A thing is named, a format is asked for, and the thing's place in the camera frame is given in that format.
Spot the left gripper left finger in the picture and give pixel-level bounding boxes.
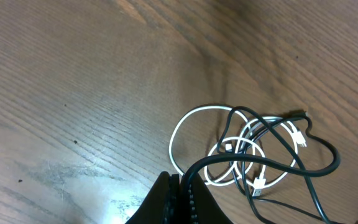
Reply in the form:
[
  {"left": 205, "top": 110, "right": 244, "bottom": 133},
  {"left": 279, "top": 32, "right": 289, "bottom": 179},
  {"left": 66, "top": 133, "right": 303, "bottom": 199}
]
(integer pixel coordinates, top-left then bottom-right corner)
[{"left": 126, "top": 171, "right": 179, "bottom": 224}]

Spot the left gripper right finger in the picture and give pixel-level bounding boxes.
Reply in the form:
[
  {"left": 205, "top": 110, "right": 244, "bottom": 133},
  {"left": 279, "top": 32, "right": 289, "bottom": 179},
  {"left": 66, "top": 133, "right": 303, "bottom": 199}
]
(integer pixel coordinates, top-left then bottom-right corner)
[{"left": 180, "top": 174, "right": 232, "bottom": 224}]

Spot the white usb cable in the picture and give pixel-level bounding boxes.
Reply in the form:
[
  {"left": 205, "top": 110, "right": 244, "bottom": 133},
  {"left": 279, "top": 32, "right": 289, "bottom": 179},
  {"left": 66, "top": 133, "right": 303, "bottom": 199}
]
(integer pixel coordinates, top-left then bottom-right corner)
[{"left": 168, "top": 105, "right": 308, "bottom": 198}]

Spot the black usb cable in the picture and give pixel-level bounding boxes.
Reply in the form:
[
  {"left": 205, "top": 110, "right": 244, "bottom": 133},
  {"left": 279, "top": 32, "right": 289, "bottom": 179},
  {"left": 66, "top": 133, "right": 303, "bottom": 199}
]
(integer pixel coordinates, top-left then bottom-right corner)
[{"left": 180, "top": 106, "right": 341, "bottom": 224}]

